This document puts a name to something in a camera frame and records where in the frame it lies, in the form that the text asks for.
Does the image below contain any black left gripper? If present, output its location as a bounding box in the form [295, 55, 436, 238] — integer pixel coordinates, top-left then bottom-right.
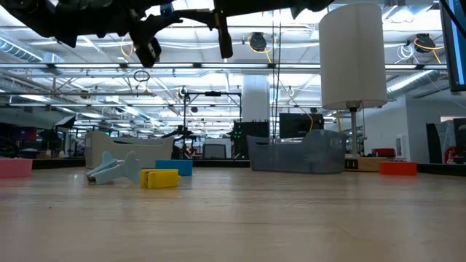
[108, 0, 183, 68]

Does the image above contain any pink tape roll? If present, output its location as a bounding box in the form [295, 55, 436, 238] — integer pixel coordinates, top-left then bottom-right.
[0, 157, 33, 179]

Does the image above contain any black table frame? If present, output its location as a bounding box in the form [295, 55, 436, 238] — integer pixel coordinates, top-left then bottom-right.
[31, 156, 466, 178]

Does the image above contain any black cabinet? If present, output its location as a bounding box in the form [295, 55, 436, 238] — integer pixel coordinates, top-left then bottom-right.
[232, 121, 271, 159]

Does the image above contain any off-white stepped bin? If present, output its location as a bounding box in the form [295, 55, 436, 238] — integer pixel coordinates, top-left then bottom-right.
[84, 130, 175, 170]

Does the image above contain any orange tape roll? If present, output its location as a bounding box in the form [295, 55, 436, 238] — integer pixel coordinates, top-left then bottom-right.
[378, 161, 419, 177]

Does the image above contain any black background rig frame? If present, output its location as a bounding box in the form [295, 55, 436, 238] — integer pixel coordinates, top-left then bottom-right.
[183, 90, 243, 159]

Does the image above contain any yellow mini stapler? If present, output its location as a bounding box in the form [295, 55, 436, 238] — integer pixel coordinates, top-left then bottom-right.
[140, 167, 183, 190]

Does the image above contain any white shade table lamp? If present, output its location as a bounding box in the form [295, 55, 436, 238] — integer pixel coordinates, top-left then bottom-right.
[318, 2, 397, 172]

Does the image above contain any computer monitor with blue screen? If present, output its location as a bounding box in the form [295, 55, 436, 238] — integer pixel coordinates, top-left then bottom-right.
[438, 0, 466, 92]

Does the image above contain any red box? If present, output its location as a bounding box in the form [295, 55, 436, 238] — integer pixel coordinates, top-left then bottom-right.
[371, 147, 396, 158]

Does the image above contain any black background monitor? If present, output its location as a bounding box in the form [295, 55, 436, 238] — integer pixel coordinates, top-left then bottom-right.
[279, 112, 325, 139]

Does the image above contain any light blue staple remover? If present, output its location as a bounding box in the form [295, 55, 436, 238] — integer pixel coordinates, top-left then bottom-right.
[86, 151, 142, 186]

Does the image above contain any dark grey translucent bin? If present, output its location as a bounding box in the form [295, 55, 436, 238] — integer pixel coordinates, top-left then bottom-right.
[246, 129, 348, 175]

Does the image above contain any light blue tape roll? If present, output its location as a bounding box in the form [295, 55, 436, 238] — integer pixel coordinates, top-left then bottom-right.
[155, 159, 194, 178]

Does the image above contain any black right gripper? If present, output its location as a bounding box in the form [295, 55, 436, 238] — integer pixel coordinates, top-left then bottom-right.
[173, 0, 310, 60]

